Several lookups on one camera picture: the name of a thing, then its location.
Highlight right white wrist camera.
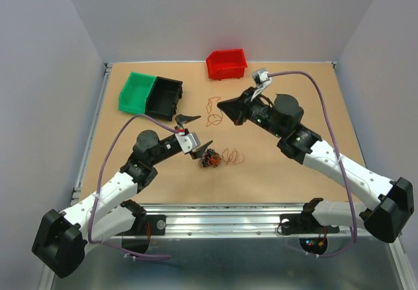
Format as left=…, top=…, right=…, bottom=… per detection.
left=251, top=68, right=272, bottom=101

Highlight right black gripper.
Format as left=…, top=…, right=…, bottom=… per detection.
left=216, top=87, right=285, bottom=139

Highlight red plastic bin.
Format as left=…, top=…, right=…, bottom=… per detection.
left=206, top=48, right=248, bottom=80

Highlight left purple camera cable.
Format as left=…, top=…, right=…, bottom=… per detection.
left=88, top=114, right=179, bottom=261

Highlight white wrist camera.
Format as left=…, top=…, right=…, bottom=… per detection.
left=174, top=132, right=201, bottom=154
left=251, top=68, right=272, bottom=101

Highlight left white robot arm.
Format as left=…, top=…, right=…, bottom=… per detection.
left=31, top=114, right=208, bottom=278

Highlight green plastic bin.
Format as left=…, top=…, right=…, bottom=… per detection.
left=118, top=72, right=157, bottom=114

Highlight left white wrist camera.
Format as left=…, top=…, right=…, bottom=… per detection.
left=174, top=132, right=201, bottom=154

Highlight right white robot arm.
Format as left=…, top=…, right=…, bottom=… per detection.
left=217, top=88, right=414, bottom=243

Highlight aluminium table side frame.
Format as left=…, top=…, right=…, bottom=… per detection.
left=69, top=63, right=113, bottom=206

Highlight black plastic bin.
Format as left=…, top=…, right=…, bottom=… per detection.
left=145, top=76, right=183, bottom=121

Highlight black and orange cables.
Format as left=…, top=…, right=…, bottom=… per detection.
left=197, top=147, right=223, bottom=169

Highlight aluminium mounting rail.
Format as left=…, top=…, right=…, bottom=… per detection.
left=117, top=204, right=340, bottom=238

